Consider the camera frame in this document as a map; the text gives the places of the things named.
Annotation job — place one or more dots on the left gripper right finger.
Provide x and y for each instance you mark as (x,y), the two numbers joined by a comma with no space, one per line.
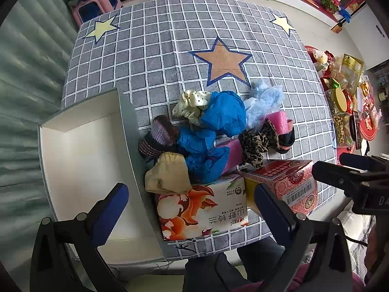
(330,267)

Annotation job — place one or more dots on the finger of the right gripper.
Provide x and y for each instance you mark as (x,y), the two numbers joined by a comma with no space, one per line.
(364,162)
(344,178)

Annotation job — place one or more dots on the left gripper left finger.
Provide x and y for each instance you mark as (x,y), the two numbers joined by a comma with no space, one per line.
(51,265)

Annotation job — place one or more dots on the pink black sock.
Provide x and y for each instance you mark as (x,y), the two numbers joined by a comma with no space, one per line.
(286,136)

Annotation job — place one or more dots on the leopard print scrunchie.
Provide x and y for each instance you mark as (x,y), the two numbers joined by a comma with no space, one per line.
(255,143)

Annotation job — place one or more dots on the beige cloth pouch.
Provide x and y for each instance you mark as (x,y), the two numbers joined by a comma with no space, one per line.
(168,176)

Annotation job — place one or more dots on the pink sponge block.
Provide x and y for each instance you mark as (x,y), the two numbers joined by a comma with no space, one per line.
(235,154)
(280,122)

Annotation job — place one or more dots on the light blue fluffy cloth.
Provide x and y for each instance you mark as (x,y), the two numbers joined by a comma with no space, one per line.
(263,100)

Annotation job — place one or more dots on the dark knitted sock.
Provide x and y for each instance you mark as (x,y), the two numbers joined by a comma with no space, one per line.
(161,138)

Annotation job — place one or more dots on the peanut jar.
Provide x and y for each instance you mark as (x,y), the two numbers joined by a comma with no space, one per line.
(342,130)

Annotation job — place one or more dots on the red round tray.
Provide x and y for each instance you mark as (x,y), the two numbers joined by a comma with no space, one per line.
(364,116)

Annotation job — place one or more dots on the yellow lid snack jar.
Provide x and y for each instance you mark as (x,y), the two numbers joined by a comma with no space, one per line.
(336,100)

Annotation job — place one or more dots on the white grey storage box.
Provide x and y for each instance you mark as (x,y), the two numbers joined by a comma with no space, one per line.
(85,150)

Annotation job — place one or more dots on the gold snack bag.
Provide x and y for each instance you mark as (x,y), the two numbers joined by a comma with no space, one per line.
(351,69)

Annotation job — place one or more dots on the orange white tissue pack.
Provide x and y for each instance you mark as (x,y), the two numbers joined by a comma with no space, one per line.
(204,210)

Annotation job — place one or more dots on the potted red flower plant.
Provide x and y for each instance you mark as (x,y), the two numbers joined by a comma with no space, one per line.
(331,6)

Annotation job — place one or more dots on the grey checked star tablecloth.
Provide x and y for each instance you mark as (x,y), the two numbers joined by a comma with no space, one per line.
(146,51)

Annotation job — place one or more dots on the green curtain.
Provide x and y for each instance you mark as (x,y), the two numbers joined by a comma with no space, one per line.
(37,38)

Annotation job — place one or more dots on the pink plastic stool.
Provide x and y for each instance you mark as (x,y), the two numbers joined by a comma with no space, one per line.
(86,10)

